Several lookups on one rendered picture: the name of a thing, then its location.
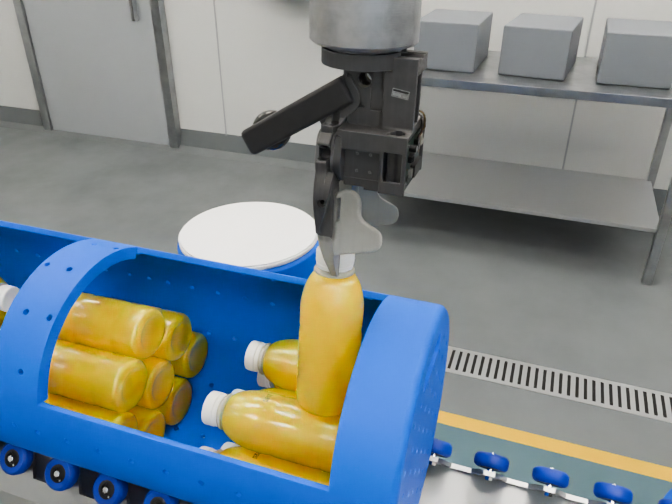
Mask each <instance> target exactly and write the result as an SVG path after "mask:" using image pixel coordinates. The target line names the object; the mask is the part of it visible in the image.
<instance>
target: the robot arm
mask: <svg viewBox="0 0 672 504"><path fill-rule="evenodd" d="M421 8H422V0H309V38H310V39H311V40H312V42H313V43H315V44H316V45H319V46H321V62H322V64H324V65H325V66H328V67H331V68H335V69H340V70H344V74H343V75H342V76H339V77H337V78H336V79H334V80H332V81H330V82H329V83H327V84H325V85H323V86H321V87H320V88H318V89H316V90H314V91H312V92H311V93H309V94H307V95H305V96H304V97H302V98H300V99H298V100H296V101H295V102H293V103H291V104H289V105H287V106H286V107H284V108H282V109H280V110H278V111H277V110H267V111H264V112H262V113H260V114H259V115H258V116H257V117H256V118H255V120H254V122H253V125H252V126H250V127H248V128H246V129H245V130H243V131H242V133H241V136H242V138H243V140H244V142H245V144H246V146H247V147H248V149H249V151H250V152H251V153H252V154H258V153H260V152H262V151H264V150H266V149H267V150H278V149H281V148H282V147H284V146H285V145H286V144H287V143H288V142H289V140H290V138H291V136H292V135H294V134H296V133H298V132H300V131H302V130H303V129H305V128H307V127H309V126H311V125H313V124H315V123H317V122H319V121H320V123H321V129H320V130H319V132H318V135H317V139H316V149H315V178H314V187H313V212H314V221H315V231H316V234H317V237H318V243H319V247H320V250H321V253H322V256H323V259H324V261H325V263H326V265H327V268H328V270H329V272H330V274H331V275H332V276H335V277H338V276H339V265H340V255H342V254H356V253H371V252H375V251H377V250H379V249H380V247H381V245H382V235H381V233H380V232H379V231H378V230H377V229H376V228H374V227H373V226H379V225H389V224H393V223H395V222H396V221H397V220H398V217H399V212H398V209H397V207H396V206H395V205H393V204H392V203H390V202H388V201H387V200H385V199H383V198H382V197H381V196H380V195H379V194H378V193H380V194H387V195H393V196H399V197H404V191H405V189H406V188H407V186H408V185H409V183H410V182H411V180H412V179H413V178H415V176H416V175H417V173H418V171H419V170H421V167H422V156H423V145H424V134H425V127H426V115H425V113H424V112H423V111H422V110H419V107H420V95H421V83H422V72H423V71H424V70H425V69H426V68H427V59H428V51H417V50H407V48H411V47H413V46H414V45H416V44H417V43H418V42H419V32H420V20H421ZM367 73H368V74H369V75H370V77H371V79H370V78H369V77H368V76H367ZM419 112H421V113H422V114H423V115H421V114H420V113H419Z"/></svg>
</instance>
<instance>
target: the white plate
mask: <svg viewBox="0 0 672 504"><path fill-rule="evenodd" d="M317 240H318V237H317V234H316V231H315V221H314V219H313V218H312V217H311V216H309V215H308V214H306V213H305V212H303V211H301V210H299V209H297V208H294V207H291V206H288V205H284V204H278V203H271V202H242V203H234V204H229V205H224V206H220V207H216V208H213V209H210V210H208V211H205V212H203V213H201V214H199V215H197V216H196V217H194V218H193V219H191V220H190V221H189V222H188V223H187V224H185V226H184V227H183V228H182V229H181V231H180V233H179V237H178V242H179V247H180V249H181V251H182V253H183V254H184V255H185V256H190V257H195V258H200V259H205V260H211V261H216V262H221V263H226V264H231V265H237V266H242V267H247V268H252V269H257V270H265V269H270V268H275V267H278V266H282V265H285V264H287V263H290V262H292V261H294V260H296V259H298V258H300V257H302V256H303V255H305V254H306V253H307V252H309V251H310V250H311V249H312V248H313V247H314V245H315V244H316V242H317Z"/></svg>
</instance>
